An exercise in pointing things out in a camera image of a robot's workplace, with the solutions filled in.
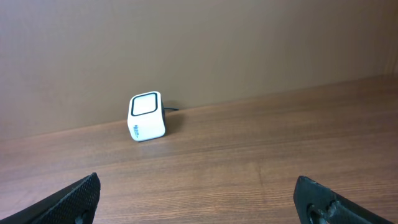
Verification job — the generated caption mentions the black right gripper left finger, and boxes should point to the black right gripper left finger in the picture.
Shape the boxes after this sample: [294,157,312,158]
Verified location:
[1,172,101,224]

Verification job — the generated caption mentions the white barcode scanner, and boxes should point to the white barcode scanner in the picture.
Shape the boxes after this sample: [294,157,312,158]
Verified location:
[127,91,166,142]

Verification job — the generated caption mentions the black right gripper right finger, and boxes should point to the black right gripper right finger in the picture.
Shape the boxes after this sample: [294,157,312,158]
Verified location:
[294,175,392,224]

